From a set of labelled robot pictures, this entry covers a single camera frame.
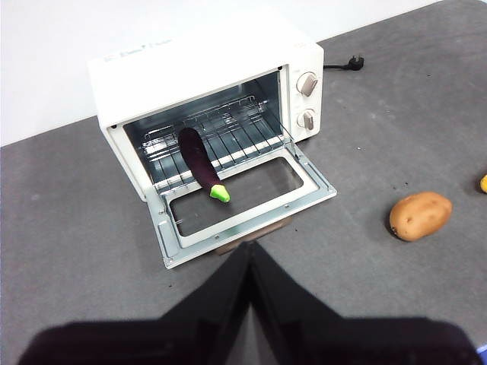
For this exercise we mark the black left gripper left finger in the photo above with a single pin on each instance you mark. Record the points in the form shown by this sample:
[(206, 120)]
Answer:
[(171, 342)]

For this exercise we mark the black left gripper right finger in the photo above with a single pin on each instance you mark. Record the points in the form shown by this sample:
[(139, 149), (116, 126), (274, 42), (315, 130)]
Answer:
[(335, 342)]

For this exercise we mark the purple eggplant with green stem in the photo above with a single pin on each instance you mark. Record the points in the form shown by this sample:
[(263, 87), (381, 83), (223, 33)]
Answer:
[(198, 159)]

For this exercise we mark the beige oven knob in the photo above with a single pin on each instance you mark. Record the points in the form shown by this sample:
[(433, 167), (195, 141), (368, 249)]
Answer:
[(307, 83), (306, 119)]

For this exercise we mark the white toaster oven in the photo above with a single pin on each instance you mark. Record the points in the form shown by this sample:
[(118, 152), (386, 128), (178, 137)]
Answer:
[(190, 64)]

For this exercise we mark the brown potato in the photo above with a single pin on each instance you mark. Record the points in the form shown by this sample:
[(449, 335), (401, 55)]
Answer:
[(420, 216)]

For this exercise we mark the yellow corn cob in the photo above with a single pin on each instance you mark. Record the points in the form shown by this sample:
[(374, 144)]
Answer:
[(484, 183)]

